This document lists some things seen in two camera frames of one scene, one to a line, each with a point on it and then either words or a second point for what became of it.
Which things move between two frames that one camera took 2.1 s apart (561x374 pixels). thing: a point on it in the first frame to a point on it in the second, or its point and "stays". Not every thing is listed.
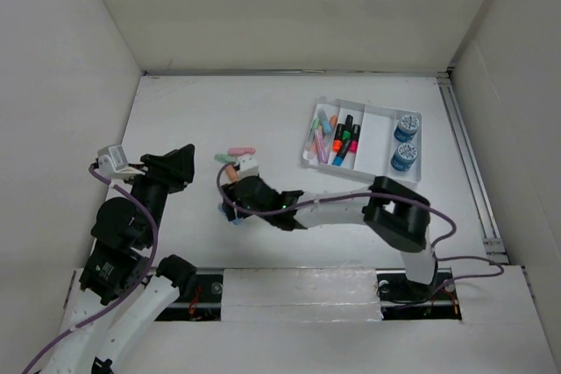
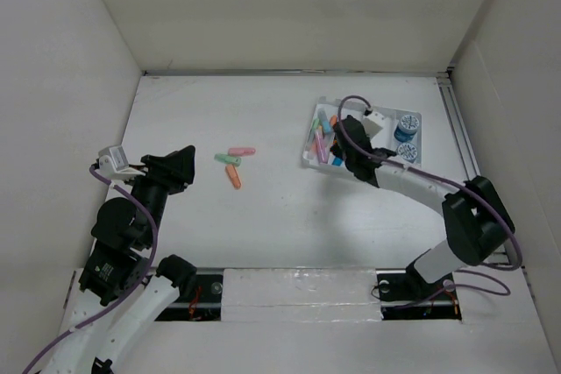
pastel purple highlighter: x=321 y=146 stays
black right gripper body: x=231 y=195 to x=336 y=149
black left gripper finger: x=185 y=155 stays
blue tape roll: x=407 y=128 stays
